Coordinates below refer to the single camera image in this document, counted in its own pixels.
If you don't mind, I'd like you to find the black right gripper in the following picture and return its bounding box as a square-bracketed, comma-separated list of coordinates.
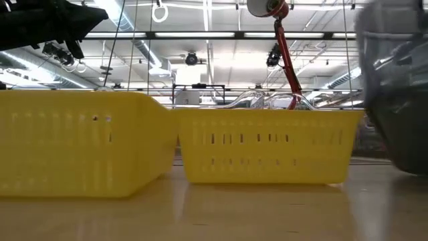
[391, 42, 414, 66]

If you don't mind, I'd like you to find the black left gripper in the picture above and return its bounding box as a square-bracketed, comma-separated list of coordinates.
[49, 0, 110, 60]

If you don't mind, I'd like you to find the clear plastic basket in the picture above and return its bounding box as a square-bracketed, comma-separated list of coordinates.
[353, 0, 428, 108]
[265, 93, 317, 111]
[224, 89, 268, 110]

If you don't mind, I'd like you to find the black plastic basket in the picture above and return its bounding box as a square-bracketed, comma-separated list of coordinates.
[364, 87, 428, 176]

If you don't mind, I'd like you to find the large yellow slotted plastic basket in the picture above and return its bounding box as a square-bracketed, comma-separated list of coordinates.
[0, 89, 179, 199]

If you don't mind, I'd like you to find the red desk lamp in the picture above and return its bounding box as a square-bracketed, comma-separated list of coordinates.
[246, 0, 304, 110]

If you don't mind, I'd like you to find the black hanging cable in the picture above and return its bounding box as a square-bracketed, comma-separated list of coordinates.
[102, 0, 127, 88]

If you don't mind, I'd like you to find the silver ceiling air duct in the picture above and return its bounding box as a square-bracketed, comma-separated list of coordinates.
[0, 46, 98, 90]

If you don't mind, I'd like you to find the black overhead frame beam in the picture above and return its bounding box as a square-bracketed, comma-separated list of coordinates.
[82, 31, 357, 41]

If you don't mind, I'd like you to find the white hanging ring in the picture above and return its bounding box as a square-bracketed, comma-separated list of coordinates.
[151, 2, 169, 24]

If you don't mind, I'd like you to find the black camera on lamp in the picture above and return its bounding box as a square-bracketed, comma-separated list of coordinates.
[265, 43, 283, 68]

